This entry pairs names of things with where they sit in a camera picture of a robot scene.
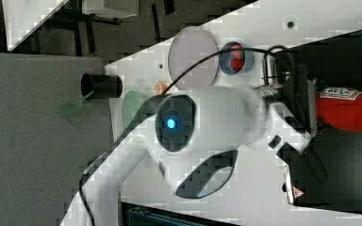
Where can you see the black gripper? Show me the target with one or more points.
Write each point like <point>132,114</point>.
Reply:
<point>298,94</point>

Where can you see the red ketchup bottle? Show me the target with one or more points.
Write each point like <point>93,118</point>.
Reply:
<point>340,108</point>

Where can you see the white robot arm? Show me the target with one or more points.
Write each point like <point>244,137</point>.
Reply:
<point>193,136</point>

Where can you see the red toy fruit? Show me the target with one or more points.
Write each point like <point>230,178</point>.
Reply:
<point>237,64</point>

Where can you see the red toy strawberry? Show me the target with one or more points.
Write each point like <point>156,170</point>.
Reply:
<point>237,51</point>

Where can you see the blue small bowl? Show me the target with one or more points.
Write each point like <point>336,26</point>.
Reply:
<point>225,60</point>

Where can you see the grey oval plate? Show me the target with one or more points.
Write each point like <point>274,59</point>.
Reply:
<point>188,47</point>

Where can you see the orange slice toy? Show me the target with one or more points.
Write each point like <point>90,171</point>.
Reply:
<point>161,87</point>

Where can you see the black cylinder cup upper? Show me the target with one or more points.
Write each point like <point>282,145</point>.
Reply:
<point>99,86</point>

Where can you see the green plastic spatula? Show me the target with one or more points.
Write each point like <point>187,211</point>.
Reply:
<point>75,105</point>

